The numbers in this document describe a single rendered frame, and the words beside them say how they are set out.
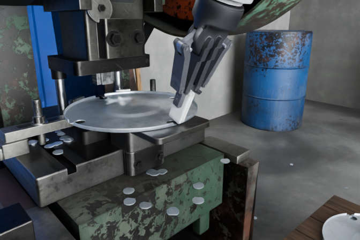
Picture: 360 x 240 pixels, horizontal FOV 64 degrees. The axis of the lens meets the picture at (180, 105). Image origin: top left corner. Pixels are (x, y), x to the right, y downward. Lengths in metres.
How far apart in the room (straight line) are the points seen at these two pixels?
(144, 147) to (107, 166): 0.09
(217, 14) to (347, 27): 3.42
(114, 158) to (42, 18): 1.35
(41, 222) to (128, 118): 0.24
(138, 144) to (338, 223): 0.72
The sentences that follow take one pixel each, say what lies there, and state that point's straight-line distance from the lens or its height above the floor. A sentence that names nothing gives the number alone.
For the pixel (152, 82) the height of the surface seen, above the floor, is 0.80.
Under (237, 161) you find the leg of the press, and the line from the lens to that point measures 0.76.
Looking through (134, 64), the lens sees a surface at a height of 0.87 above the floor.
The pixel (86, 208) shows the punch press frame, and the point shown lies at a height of 0.65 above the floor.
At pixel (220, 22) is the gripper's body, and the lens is 0.44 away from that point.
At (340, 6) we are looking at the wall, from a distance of 3.85.
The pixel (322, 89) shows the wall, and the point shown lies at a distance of 3.96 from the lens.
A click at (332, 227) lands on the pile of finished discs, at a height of 0.36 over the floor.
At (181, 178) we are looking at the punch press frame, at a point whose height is 0.64.
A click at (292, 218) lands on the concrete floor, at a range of 1.69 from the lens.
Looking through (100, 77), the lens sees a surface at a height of 0.84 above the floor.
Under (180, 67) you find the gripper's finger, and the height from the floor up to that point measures 0.90.
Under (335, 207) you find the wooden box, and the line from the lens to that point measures 1.20.
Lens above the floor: 0.97
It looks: 16 degrees down
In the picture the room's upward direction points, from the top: straight up
